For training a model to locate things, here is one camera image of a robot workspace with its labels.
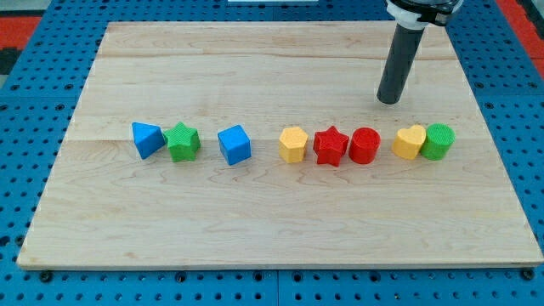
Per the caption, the white black robot arm flange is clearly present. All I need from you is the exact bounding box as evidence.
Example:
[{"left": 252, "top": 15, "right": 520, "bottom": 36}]
[{"left": 385, "top": 0, "right": 464, "bottom": 30}]

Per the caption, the red star block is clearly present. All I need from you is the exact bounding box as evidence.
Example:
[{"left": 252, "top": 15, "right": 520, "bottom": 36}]
[{"left": 313, "top": 126, "right": 349, "bottom": 167}]

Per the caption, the green star block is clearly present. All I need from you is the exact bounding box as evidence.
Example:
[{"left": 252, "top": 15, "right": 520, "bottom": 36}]
[{"left": 163, "top": 122, "right": 201, "bottom": 162}]

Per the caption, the yellow hexagon block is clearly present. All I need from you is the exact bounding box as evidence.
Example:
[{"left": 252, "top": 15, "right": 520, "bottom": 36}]
[{"left": 279, "top": 127, "right": 309, "bottom": 163}]

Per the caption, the blue cube block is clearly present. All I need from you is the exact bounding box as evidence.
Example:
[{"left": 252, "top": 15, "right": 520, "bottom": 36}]
[{"left": 218, "top": 125, "right": 252, "bottom": 166}]

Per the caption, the red cylinder block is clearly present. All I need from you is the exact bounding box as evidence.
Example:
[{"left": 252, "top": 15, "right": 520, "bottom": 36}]
[{"left": 348, "top": 127, "right": 381, "bottom": 164}]

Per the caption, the blue triangular prism block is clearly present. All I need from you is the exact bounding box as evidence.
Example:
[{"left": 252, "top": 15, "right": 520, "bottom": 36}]
[{"left": 131, "top": 122, "right": 166, "bottom": 160}]

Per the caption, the yellow heart block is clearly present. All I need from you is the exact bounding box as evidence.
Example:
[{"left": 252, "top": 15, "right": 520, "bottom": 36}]
[{"left": 391, "top": 125, "right": 427, "bottom": 160}]

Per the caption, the green cylinder block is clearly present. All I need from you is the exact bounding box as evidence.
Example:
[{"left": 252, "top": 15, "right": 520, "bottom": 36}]
[{"left": 420, "top": 123, "right": 456, "bottom": 161}]

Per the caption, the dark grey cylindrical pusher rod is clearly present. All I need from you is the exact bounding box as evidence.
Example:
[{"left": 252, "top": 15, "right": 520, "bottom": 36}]
[{"left": 377, "top": 25, "right": 424, "bottom": 105}]

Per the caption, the light wooden board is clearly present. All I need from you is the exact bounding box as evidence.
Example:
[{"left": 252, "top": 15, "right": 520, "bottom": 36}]
[{"left": 17, "top": 21, "right": 543, "bottom": 271}]

